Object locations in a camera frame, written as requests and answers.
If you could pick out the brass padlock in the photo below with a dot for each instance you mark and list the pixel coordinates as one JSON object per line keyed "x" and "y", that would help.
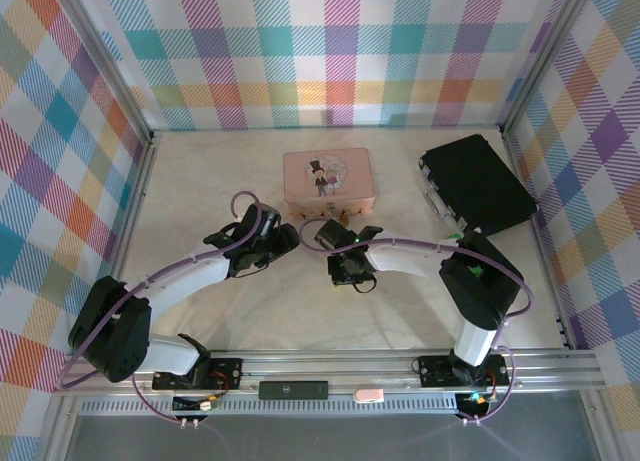
{"x": 344, "y": 219}

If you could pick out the pink tin box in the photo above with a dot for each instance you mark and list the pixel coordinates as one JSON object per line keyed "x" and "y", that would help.
{"x": 327, "y": 178}

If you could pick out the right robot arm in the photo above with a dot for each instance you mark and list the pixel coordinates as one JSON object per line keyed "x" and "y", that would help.
{"x": 410, "y": 258}

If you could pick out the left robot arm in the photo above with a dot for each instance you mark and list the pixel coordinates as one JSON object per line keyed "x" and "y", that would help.
{"x": 190, "y": 277}

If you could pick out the pink and white small item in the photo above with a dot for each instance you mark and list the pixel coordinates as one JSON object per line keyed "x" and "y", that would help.
{"x": 369, "y": 395}

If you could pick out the black rectangular device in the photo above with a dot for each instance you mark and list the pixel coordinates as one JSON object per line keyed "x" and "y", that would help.
{"x": 293, "y": 390}

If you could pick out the black carrying case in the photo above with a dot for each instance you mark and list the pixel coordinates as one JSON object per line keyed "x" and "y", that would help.
{"x": 480, "y": 176}

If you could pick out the small connector board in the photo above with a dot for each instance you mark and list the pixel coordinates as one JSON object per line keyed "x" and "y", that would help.
{"x": 475, "y": 400}
{"x": 207, "y": 405}

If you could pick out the aluminium mounting rail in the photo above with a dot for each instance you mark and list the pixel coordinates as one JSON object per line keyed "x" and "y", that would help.
{"x": 350, "y": 368}

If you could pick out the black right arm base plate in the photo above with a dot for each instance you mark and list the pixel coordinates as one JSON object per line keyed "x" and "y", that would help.
{"x": 435, "y": 371}

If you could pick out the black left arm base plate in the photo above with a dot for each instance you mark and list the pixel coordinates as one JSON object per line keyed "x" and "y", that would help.
{"x": 225, "y": 373}

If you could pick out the aluminium side rail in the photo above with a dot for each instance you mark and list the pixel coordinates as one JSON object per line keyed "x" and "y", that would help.
{"x": 550, "y": 281}
{"x": 125, "y": 241}

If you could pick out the aluminium frame post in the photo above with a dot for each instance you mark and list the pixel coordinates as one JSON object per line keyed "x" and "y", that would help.
{"x": 111, "y": 66}
{"x": 547, "y": 56}

